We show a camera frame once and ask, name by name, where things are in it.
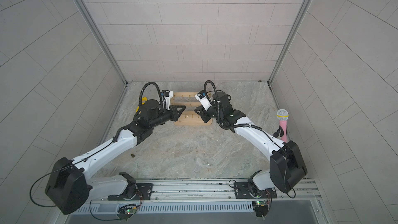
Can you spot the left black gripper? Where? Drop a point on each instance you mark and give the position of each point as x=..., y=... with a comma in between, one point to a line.
x=173, y=112

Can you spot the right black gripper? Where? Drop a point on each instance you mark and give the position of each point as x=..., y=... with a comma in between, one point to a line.
x=204, y=115

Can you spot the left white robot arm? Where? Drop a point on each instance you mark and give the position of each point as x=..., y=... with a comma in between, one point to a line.
x=70, y=183

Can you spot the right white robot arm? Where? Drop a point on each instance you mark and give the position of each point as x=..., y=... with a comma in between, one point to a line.
x=286, y=164

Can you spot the wooden jewelry display stand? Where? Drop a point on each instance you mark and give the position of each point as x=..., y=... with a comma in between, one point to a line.
x=189, y=117

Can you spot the yellow triangular plastic piece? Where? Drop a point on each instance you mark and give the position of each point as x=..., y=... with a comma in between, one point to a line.
x=143, y=100

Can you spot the pink toy microphone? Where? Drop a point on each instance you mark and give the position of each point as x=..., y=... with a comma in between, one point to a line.
x=283, y=116

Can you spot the right green circuit board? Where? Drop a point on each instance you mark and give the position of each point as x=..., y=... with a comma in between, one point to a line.
x=260, y=208

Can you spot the green circuit board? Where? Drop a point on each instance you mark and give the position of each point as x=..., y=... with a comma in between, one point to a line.
x=127, y=211
x=260, y=208

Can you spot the left green circuit board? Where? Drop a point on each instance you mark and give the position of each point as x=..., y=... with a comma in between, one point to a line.
x=127, y=211

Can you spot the white ventilation grille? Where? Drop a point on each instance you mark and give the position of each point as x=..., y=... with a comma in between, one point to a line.
x=169, y=207

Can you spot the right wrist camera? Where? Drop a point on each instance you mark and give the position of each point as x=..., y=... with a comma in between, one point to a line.
x=203, y=98

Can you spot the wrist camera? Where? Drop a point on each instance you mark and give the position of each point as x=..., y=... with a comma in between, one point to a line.
x=167, y=95
x=203, y=98

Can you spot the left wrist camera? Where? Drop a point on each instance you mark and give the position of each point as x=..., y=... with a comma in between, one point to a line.
x=167, y=95

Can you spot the aluminium mounting rail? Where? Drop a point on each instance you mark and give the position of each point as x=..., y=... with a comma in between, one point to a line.
x=210, y=190

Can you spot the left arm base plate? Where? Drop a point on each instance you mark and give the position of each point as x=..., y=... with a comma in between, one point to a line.
x=134, y=192

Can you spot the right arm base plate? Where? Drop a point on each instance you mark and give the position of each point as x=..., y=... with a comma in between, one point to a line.
x=246, y=190

